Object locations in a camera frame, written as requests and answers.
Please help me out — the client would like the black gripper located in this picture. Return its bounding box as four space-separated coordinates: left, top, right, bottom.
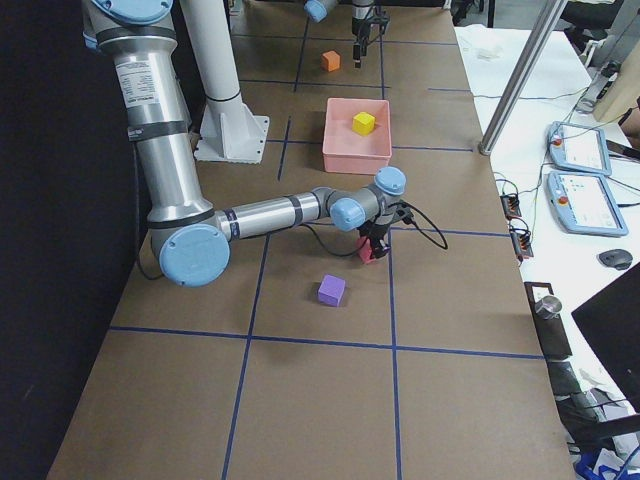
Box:
358 221 391 260
351 17 371 68

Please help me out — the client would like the red foam block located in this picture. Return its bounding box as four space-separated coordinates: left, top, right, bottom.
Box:
356 237 378 265

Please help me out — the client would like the yellow foam block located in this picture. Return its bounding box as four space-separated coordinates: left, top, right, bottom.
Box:
352 111 376 136

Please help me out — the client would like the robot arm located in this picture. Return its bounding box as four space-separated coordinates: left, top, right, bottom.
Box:
303 0 379 69
82 1 406 287

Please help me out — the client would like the pink plastic bin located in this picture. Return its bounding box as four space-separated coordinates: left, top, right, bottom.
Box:
322 97 392 175

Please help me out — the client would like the orange foam block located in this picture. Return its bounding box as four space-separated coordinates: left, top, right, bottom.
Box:
321 50 341 72

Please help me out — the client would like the purple foam block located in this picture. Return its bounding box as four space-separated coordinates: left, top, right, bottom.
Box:
317 274 346 307

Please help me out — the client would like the orange connector board far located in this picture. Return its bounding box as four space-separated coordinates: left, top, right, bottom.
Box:
500 193 522 220

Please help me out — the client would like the orange connector board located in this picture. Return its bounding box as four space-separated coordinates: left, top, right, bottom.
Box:
509 224 534 262
500 193 522 220

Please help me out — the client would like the orange connector board near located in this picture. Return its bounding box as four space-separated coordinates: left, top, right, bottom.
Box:
509 224 534 262

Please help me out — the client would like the white mounting column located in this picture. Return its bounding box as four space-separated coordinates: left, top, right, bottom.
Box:
181 0 270 164

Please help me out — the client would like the silver metal cylinder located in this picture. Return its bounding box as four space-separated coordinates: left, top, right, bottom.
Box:
534 295 562 320

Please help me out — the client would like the lower teach pendant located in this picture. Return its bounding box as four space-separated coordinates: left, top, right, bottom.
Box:
546 171 628 238

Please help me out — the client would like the teach pendant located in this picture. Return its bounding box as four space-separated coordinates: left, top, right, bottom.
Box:
547 121 612 176
546 171 628 238

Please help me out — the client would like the upper teach pendant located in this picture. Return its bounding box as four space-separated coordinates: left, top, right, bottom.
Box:
547 121 612 176

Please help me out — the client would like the black computer mouse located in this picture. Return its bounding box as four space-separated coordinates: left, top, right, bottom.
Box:
597 249 633 271

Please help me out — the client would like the black monitor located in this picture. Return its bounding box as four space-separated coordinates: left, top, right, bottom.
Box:
572 265 639 410

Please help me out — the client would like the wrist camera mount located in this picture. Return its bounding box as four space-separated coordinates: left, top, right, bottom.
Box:
390 201 416 226
367 10 390 36

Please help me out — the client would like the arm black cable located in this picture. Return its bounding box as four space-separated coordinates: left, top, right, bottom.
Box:
134 201 450 280

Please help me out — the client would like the aluminium frame post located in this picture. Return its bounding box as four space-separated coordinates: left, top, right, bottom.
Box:
478 0 568 156

